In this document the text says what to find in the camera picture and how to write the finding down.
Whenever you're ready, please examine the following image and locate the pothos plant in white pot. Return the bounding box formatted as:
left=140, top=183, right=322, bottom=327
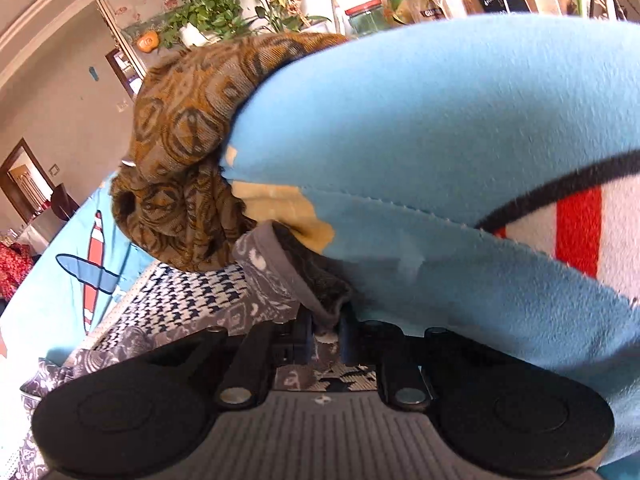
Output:
left=160, top=0, right=246, bottom=51

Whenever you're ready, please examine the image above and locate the houndstooth sofa seat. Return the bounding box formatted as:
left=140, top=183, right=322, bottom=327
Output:
left=75, top=262, right=381, bottom=392

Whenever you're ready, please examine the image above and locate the brown patterned cloth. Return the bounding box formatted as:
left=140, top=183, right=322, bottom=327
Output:
left=110, top=32, right=351, bottom=273

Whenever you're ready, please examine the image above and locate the glass jar with red lid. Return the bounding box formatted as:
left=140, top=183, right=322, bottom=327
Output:
left=345, top=0, right=388, bottom=38

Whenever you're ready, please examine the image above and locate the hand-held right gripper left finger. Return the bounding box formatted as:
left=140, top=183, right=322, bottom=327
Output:
left=145, top=309, right=317, bottom=408

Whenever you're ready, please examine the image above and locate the wooden doorway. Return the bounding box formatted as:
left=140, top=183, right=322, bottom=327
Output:
left=0, top=137, right=56, bottom=221

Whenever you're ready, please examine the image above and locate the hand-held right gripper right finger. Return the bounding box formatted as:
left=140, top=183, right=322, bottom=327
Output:
left=340, top=310, right=483, bottom=411

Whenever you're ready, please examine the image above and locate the dark chair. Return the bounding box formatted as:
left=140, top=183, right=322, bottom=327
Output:
left=50, top=185, right=81, bottom=221

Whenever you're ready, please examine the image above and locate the cloth-covered fridge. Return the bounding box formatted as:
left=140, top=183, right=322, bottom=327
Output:
left=97, top=0, right=201, bottom=98

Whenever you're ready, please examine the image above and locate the red floral cloth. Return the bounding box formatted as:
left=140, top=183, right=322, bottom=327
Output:
left=0, top=242, right=36, bottom=301

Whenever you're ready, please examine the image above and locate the blue printed sofa cover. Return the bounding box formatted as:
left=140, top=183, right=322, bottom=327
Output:
left=0, top=12, right=640, bottom=480

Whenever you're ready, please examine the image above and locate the grey patterned fleece jacket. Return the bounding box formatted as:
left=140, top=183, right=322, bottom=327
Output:
left=0, top=220, right=381, bottom=480

